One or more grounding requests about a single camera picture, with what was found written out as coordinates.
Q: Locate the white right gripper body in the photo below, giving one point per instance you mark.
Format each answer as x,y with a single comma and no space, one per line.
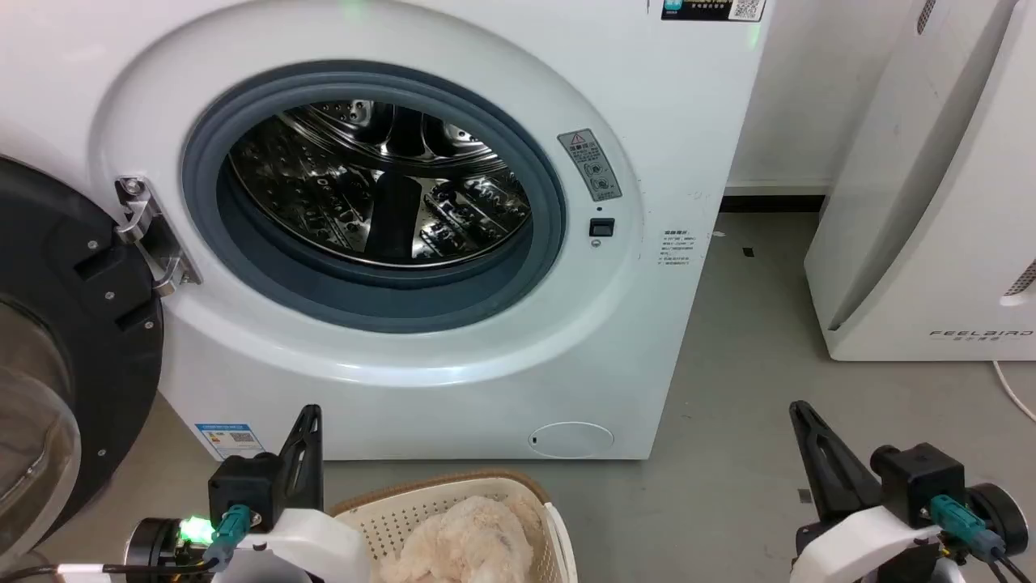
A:
858,546

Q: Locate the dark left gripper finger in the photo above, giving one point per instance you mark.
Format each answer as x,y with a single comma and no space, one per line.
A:
304,461

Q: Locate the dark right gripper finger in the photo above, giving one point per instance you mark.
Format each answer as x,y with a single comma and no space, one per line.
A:
830,465

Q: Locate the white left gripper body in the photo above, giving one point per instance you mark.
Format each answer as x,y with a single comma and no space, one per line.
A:
316,542

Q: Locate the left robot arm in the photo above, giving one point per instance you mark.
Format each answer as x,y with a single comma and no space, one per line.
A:
158,551

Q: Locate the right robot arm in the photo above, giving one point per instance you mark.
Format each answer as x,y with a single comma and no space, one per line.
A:
999,518

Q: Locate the washing machine door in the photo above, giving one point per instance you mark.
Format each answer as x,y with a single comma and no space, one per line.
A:
89,340

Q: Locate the cream plastic laundry basket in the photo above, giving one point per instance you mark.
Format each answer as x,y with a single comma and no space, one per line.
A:
380,514

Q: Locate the blue energy label sticker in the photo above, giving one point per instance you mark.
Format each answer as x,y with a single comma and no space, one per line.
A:
229,440

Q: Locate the cream fluffy towel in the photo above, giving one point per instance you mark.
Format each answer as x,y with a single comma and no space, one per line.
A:
469,542

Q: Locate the white front-load washing machine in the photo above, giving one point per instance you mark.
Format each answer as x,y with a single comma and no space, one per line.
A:
453,397

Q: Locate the oval filter cover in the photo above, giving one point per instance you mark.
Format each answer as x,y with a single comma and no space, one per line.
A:
571,440

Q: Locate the small printed text sticker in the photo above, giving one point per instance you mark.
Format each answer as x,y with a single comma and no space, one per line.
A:
676,247

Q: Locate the black baseboard strip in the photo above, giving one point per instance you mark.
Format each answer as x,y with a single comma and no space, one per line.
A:
773,202

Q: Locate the white air purifier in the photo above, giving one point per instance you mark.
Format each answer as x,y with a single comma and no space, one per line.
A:
931,202

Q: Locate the black QR code label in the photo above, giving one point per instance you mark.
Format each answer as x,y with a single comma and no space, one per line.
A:
712,8

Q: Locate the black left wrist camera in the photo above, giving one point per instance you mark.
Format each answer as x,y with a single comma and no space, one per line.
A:
243,490

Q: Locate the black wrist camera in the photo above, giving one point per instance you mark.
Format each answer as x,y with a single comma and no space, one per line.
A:
243,490
919,482

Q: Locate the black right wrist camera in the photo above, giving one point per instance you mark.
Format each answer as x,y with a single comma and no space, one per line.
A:
919,482

